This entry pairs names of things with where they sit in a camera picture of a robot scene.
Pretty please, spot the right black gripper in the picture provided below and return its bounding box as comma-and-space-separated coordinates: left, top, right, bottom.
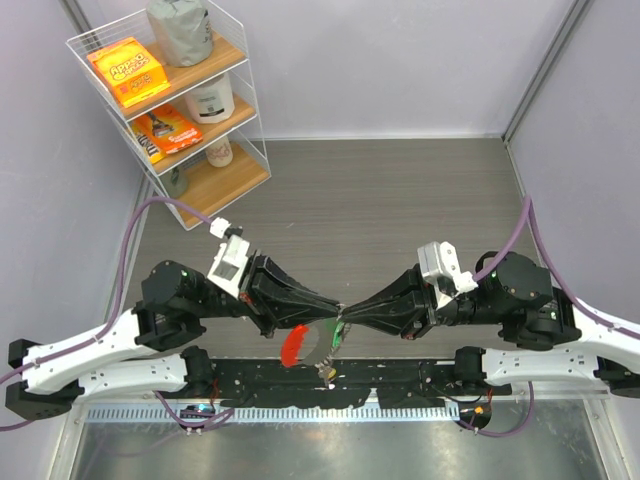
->
341, 261, 507, 339

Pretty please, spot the key with green tag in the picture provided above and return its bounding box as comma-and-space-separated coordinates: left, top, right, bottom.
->
330, 319, 351, 349

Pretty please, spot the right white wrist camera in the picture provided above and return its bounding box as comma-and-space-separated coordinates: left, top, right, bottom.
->
417, 241, 478, 310

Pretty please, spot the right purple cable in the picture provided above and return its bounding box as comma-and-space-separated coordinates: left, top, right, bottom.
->
457, 194, 640, 440

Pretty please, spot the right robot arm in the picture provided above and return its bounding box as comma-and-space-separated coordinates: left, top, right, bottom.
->
342, 242, 639, 398

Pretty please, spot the white wire shelf rack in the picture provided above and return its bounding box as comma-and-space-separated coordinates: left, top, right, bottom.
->
66, 1, 270, 230

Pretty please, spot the white labelled tub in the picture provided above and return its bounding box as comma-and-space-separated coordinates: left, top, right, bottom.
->
184, 73, 235, 124

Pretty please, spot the grey paper bag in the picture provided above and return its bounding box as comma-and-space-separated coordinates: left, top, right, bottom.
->
146, 0, 214, 67

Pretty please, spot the orange snack box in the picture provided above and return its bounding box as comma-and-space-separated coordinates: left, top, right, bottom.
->
87, 37, 171, 108

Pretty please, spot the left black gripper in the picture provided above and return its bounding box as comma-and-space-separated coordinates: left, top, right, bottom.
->
191, 249, 340, 338

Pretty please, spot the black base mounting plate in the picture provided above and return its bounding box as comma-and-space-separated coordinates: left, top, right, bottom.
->
162, 359, 493, 409

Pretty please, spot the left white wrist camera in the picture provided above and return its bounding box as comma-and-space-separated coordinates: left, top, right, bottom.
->
206, 217, 250, 299

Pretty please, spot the cream patterned cup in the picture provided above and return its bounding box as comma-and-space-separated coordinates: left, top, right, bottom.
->
205, 136, 233, 168

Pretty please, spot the keyring bunch with red tag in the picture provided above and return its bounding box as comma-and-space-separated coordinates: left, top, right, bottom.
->
280, 320, 335, 388

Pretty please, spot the orange snack packet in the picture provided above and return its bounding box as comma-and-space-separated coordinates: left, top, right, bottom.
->
133, 103, 203, 155

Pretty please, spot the yellow candy packet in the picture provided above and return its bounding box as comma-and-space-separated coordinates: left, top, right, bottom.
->
130, 123, 167, 165

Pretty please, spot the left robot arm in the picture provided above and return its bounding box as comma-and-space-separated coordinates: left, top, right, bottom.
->
5, 253, 341, 421

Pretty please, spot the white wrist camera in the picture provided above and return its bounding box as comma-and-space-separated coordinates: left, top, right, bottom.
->
206, 217, 250, 299
417, 241, 478, 310

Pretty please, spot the grey green small vase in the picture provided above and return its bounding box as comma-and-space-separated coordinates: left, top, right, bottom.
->
160, 166, 189, 198

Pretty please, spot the white slotted cable duct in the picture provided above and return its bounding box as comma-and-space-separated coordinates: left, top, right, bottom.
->
85, 401, 460, 424

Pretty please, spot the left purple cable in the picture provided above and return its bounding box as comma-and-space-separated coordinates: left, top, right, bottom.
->
0, 197, 226, 444

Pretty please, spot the purple cable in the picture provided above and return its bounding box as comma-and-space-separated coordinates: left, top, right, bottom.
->
0, 197, 226, 444
457, 194, 640, 440

